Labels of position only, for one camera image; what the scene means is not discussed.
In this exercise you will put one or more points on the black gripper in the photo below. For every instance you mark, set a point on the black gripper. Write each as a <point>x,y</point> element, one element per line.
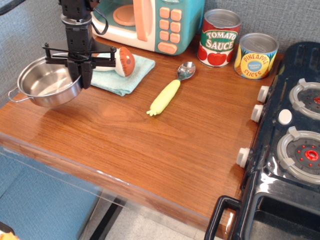
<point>80,48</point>

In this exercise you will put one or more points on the metal pot with handles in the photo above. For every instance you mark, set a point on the metal pot with handles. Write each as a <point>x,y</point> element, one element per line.
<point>45,85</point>

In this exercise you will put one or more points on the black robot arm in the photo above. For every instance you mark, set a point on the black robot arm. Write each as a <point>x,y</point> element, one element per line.
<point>80,9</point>

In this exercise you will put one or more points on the light blue folded cloth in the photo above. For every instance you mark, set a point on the light blue folded cloth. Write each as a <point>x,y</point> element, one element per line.
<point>114,83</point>

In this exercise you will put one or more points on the plush brown white mushroom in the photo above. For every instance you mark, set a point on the plush brown white mushroom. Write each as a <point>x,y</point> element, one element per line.
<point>124,63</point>

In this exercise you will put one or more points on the teal toy microwave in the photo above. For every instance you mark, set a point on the teal toy microwave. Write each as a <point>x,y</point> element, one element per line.
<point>162,26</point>

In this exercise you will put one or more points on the tomato sauce can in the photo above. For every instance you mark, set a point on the tomato sauce can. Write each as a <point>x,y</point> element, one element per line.
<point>220,30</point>

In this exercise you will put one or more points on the pineapple slices can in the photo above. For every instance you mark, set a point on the pineapple slices can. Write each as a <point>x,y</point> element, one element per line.
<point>255,55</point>

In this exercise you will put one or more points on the black toy stove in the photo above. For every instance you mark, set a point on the black toy stove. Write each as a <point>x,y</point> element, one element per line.
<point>280,188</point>

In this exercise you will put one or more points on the spoon with yellow handle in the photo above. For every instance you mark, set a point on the spoon with yellow handle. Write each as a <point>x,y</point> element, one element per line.
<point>184,72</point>

